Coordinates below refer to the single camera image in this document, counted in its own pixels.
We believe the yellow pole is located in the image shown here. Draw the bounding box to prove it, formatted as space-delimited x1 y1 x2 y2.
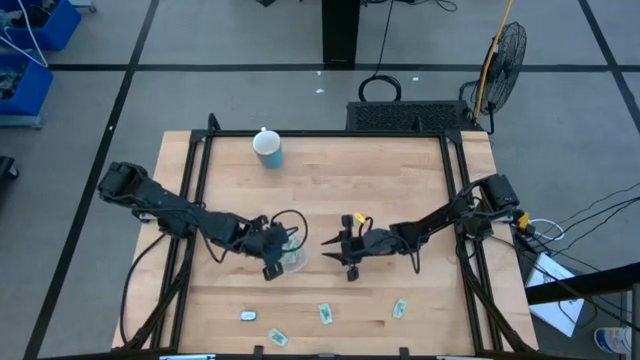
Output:
472 0 516 121

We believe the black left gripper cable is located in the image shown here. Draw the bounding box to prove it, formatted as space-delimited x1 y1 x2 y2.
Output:
269 208 310 254

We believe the black table frame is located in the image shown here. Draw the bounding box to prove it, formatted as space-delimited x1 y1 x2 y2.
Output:
112 112 540 360

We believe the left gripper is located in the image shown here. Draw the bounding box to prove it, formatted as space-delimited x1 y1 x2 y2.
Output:
244 214 291 283

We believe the blue storage bin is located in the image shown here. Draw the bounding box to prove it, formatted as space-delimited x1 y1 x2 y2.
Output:
0 0 83 52
0 51 55 130

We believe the white box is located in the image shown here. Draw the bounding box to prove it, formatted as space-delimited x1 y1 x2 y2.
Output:
525 251 587 339

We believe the teal paper cup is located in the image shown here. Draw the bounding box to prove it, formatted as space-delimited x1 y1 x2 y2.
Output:
251 128 285 171

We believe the black floor fan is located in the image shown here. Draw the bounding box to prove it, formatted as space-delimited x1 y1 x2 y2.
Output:
458 20 529 135

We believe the black post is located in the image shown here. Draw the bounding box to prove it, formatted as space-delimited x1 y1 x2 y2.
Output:
321 0 362 69

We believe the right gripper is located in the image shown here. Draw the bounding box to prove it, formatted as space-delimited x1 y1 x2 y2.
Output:
320 214 402 283

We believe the black crate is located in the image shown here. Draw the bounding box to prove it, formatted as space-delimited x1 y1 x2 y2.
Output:
345 99 477 133

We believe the white plastic bottle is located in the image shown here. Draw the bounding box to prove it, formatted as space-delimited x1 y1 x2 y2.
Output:
593 325 634 356

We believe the clear plastic bin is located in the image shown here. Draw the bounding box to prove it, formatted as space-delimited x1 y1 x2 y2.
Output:
277 231 310 276

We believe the white cable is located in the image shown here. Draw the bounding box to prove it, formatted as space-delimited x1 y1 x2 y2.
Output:
528 217 567 243

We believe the black beam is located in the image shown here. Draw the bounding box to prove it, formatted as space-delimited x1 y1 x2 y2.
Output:
524 261 640 307

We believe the coiled black cable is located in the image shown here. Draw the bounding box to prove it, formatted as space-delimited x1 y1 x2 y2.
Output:
357 0 403 104

